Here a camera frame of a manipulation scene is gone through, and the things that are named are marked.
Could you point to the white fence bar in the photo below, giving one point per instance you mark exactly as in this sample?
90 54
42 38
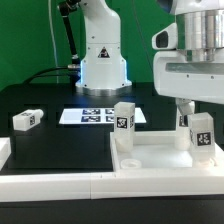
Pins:
126 183
5 151

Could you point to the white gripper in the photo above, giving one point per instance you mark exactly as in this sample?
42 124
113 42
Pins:
202 81

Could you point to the white sheet with fiducial markers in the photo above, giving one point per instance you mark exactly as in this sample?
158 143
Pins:
87 116

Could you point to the white front fence bar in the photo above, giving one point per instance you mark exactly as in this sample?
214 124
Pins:
126 183

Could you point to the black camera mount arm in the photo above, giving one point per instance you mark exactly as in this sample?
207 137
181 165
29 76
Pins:
65 8

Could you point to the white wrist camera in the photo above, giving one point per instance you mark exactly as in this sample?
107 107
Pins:
166 39

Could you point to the white left fence bar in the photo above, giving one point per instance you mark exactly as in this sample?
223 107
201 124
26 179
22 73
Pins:
5 151

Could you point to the white square tabletop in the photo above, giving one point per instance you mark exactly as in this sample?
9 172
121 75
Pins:
151 150

